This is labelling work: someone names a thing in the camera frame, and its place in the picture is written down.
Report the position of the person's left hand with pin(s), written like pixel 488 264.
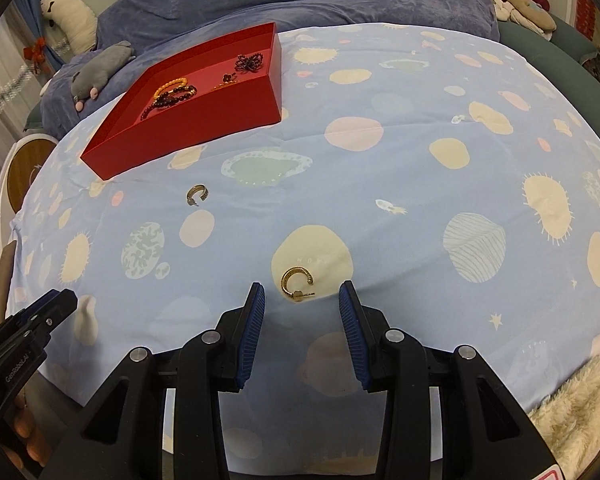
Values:
pixel 27 427

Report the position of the green sofa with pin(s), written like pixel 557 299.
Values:
pixel 575 40

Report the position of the red ribbon bow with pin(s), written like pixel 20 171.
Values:
pixel 35 52

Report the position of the white fluffy blanket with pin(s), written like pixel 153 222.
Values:
pixel 580 410

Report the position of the grey plush mouse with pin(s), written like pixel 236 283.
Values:
pixel 105 62

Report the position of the red cardboard box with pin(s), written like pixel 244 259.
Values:
pixel 205 120

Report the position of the purple bead strand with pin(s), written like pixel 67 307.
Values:
pixel 250 62

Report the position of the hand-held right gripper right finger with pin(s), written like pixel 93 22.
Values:
pixel 355 340

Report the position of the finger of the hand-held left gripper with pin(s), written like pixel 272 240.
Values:
pixel 15 342
pixel 55 307

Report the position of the white sheer curtain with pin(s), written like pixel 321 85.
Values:
pixel 0 90

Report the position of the light blue planet-print sheet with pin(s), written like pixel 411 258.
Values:
pixel 405 200

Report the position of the gold hoop earring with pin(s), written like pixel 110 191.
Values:
pixel 296 284
pixel 198 194

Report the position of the beige plush toy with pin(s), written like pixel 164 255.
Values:
pixel 525 10

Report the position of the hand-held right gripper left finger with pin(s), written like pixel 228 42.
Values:
pixel 250 340

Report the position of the white machine with wooden disc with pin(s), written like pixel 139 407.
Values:
pixel 27 165

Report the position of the white plush toy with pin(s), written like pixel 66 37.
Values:
pixel 75 17

